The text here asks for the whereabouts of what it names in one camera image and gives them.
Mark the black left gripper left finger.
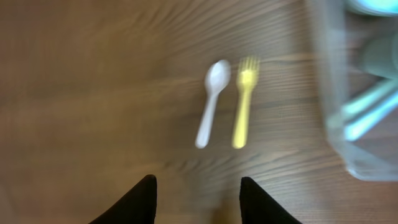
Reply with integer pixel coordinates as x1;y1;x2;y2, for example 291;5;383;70
90;174;157;224

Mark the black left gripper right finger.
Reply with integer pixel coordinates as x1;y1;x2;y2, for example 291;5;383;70
239;177;301;224

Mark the blue plastic fork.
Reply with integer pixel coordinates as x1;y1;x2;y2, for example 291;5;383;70
344;92;397;141

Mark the yellow plastic fork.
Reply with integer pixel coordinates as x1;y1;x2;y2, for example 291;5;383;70
232;56;260;149

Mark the white plastic spoon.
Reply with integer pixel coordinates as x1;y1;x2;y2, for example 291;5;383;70
195;60;231;149

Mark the green plastic fork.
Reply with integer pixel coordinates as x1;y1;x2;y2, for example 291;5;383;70
326;79;397;127

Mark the green plastic cup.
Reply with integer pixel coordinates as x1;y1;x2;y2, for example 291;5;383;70
360;33;397;80

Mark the blue plastic bowl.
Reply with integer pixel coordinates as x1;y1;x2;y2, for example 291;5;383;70
345;0;397;17

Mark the clear plastic container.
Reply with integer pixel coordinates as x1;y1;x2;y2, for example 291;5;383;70
305;1;397;182

